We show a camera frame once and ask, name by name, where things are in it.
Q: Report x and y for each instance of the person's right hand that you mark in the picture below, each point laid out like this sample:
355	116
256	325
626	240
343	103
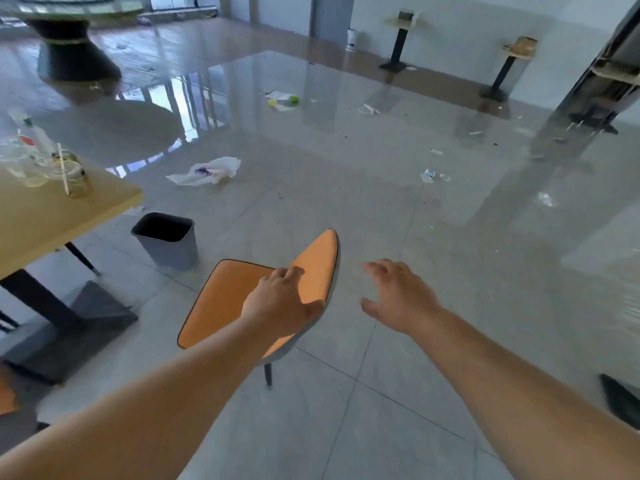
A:
405	304

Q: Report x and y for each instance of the person's left hand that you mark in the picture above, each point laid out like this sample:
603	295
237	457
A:
280	309

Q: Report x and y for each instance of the grey waste bin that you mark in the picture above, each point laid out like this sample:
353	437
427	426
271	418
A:
170	254

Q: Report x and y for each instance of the clear plastic bottle white cap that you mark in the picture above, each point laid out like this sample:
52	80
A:
37	142

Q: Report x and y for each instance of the person's left forearm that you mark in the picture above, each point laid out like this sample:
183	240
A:
150	409

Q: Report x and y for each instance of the person's right forearm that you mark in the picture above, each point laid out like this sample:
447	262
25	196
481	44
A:
525	409

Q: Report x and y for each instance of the small clear wrapper litter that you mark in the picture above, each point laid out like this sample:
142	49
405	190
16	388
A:
545	199
429	175

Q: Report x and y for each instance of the white plastic bag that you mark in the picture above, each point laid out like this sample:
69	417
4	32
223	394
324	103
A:
205	172

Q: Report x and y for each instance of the clear plastic wrapper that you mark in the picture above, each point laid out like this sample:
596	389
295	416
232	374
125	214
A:
369	109

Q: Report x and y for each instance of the white paper scrap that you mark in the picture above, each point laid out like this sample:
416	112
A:
277	95

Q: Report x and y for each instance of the dark grey flat base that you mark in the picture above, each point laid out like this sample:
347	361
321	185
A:
625	402

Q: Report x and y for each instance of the wooden table black base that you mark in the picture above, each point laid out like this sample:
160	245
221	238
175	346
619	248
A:
50	219

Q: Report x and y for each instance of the small stand table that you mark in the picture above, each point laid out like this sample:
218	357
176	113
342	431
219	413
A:
398	44
502	74

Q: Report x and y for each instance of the wooden table black leg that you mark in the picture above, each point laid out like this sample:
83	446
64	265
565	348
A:
595	119

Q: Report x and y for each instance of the white bucket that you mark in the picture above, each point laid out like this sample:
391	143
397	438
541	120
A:
352	40

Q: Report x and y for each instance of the round glass table black base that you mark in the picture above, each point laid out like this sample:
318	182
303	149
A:
70	49

